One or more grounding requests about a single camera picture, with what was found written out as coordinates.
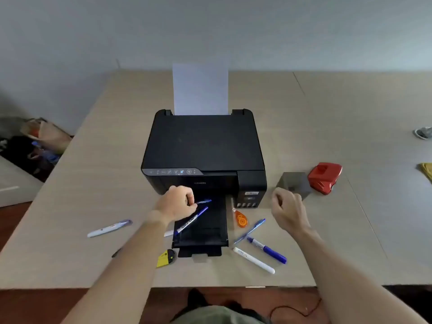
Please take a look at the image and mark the person's right hand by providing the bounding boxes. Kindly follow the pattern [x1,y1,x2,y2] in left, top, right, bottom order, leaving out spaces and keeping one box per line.
[271,187,311,235]

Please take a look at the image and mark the person's left hand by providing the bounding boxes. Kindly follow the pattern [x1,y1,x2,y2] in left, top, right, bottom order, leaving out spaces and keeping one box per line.
[153,185,198,224]

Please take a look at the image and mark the blue white marker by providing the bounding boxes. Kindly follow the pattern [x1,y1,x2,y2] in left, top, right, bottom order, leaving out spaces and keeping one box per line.
[173,207,209,237]

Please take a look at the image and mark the grey square pen holder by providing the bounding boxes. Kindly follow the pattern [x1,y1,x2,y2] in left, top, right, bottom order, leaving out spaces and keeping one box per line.
[276,171,313,201]

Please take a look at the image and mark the blue cap marker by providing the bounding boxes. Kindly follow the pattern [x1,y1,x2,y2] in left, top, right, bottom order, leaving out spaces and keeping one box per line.
[247,236,288,265]

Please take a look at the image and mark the red hole punch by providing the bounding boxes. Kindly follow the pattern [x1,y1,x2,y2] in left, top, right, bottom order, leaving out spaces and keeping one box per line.
[307,162,343,195]

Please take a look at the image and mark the orange correction tape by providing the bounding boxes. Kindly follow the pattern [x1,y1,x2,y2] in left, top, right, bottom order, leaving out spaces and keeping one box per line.
[232,207,248,229]

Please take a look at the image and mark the yellow and black utility knife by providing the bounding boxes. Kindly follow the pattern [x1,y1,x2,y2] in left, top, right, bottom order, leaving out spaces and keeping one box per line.
[156,248,177,269]

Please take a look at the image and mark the white marker purple cap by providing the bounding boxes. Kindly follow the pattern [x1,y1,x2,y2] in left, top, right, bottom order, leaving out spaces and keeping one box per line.
[87,219,133,239]

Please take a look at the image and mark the person's left forearm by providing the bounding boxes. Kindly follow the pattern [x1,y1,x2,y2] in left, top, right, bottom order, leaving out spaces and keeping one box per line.
[60,211,175,324]

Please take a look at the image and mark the person's right forearm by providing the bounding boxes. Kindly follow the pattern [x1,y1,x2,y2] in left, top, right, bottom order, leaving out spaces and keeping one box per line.
[292,224,429,324]

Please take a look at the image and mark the black inkjet printer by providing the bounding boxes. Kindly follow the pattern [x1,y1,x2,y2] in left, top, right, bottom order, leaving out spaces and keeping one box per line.
[141,108,268,258]

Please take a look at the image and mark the light wooden table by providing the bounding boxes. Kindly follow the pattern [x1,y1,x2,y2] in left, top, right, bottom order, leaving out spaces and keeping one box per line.
[0,70,432,290]

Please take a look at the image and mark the white paper sheet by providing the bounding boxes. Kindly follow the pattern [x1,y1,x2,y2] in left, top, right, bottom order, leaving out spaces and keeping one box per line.
[172,62,230,116]

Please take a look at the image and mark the green shorts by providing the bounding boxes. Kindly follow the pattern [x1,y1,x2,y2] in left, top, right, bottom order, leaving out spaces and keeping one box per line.
[170,305,271,324]

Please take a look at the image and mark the brown paper bag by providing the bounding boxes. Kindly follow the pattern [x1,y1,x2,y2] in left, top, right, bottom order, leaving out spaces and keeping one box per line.
[20,117,72,154]

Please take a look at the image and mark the black bag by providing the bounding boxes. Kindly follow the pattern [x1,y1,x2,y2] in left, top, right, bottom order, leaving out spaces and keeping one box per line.
[0,135,60,183]

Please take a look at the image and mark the white panel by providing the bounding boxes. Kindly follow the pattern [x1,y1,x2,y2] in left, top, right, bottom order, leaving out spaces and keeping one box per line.
[0,156,44,208]

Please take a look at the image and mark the black cable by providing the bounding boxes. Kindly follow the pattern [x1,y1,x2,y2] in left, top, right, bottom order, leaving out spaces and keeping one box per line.
[269,297,322,320]

